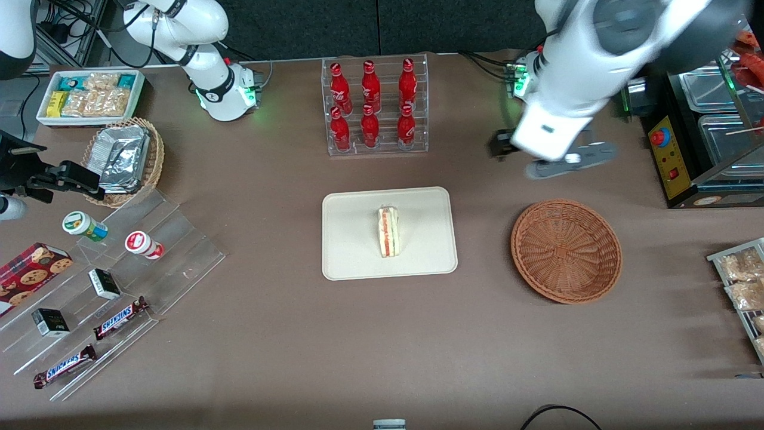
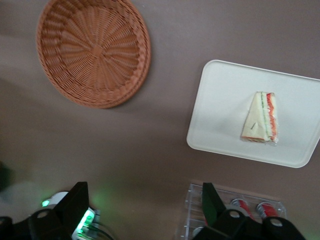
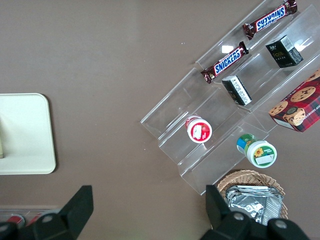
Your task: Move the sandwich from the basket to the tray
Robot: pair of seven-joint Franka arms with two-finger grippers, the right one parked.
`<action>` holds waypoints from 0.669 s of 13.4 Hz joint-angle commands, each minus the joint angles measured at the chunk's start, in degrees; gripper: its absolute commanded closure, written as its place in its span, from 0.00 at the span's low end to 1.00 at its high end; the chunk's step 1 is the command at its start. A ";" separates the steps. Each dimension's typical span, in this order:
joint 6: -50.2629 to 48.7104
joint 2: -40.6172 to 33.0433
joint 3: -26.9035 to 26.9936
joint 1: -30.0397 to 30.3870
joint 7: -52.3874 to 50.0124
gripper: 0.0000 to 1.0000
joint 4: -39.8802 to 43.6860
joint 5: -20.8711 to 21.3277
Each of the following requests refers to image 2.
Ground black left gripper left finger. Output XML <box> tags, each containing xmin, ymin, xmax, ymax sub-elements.
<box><xmin>27</xmin><ymin>181</ymin><xmax>90</xmax><ymax>240</ymax></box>

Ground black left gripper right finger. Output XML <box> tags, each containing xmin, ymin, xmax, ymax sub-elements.
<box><xmin>193</xmin><ymin>182</ymin><xmax>303</xmax><ymax>240</ymax></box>

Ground triangle sandwich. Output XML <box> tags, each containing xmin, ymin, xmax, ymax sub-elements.
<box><xmin>239</xmin><ymin>91</ymin><xmax>279</xmax><ymax>146</ymax></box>

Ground cream plastic tray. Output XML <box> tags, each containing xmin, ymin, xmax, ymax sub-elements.
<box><xmin>186</xmin><ymin>59</ymin><xmax>320</xmax><ymax>169</ymax></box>

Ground round brown wicker basket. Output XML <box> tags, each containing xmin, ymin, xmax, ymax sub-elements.
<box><xmin>36</xmin><ymin>0</ymin><xmax>152</xmax><ymax>109</ymax></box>

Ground red cola bottle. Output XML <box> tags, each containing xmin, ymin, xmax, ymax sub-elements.
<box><xmin>230</xmin><ymin>198</ymin><xmax>252</xmax><ymax>220</ymax></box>
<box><xmin>257</xmin><ymin>201</ymin><xmax>281</xmax><ymax>219</ymax></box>

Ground clear acrylic bottle rack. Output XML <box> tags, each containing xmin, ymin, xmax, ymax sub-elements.
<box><xmin>176</xmin><ymin>183</ymin><xmax>288</xmax><ymax>240</ymax></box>

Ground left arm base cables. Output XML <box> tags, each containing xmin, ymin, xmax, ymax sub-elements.
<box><xmin>87</xmin><ymin>221</ymin><xmax>114</xmax><ymax>240</ymax></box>

